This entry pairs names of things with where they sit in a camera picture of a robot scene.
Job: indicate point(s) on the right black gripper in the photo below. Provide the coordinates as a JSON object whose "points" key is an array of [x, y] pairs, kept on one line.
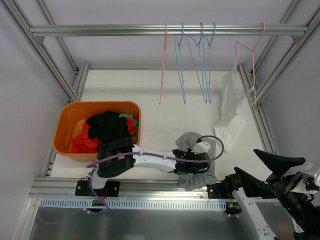
{"points": [[275, 182]]}

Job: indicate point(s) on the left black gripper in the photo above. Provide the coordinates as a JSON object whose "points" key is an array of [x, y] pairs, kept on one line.
{"points": [[198, 162]]}

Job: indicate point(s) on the grey tank top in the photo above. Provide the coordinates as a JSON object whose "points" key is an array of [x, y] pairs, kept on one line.
{"points": [[192, 181]]}

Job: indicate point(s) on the green tank top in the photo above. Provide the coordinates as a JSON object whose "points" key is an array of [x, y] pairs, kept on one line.
{"points": [[132, 125]]}

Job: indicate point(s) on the white cloth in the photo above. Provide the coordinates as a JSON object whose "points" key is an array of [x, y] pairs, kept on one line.
{"points": [[231, 123]]}

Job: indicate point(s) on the black tank top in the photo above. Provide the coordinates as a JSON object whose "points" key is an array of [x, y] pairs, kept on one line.
{"points": [[107, 127]]}

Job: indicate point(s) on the red tank top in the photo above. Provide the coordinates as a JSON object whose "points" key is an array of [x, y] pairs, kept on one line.
{"points": [[82, 144]]}

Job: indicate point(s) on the blue wire hanger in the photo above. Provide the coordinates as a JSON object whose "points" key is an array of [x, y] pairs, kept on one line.
{"points": [[179, 62]]}

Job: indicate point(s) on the pink wire hanger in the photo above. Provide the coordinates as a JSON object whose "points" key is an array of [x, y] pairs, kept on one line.
{"points": [[163, 62]]}

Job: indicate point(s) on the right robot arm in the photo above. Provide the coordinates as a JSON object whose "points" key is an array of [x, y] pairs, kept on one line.
{"points": [[262, 217]]}

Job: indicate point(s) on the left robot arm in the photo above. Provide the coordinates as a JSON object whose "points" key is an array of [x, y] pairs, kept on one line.
{"points": [[117, 157]]}

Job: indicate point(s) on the orange plastic basket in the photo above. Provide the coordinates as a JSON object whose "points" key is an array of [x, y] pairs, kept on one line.
{"points": [[72, 118]]}

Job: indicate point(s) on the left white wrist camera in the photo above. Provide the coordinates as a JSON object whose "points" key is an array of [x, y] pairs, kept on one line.
{"points": [[201, 147]]}

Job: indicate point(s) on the white slotted cable duct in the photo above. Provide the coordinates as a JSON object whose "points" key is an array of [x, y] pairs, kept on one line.
{"points": [[135, 204]]}

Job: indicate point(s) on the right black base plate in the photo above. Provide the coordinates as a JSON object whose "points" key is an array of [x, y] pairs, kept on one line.
{"points": [[214, 191]]}

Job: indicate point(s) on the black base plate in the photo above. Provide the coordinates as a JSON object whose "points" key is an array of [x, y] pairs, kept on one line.
{"points": [[214, 191], [110, 189]]}

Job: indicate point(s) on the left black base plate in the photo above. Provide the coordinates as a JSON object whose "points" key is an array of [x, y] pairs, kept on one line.
{"points": [[110, 189]]}

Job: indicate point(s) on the aluminium front rail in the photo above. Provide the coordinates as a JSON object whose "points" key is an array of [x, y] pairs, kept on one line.
{"points": [[126, 189]]}

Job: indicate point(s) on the aluminium hanging rail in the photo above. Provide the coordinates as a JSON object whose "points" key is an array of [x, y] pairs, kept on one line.
{"points": [[200, 29]]}

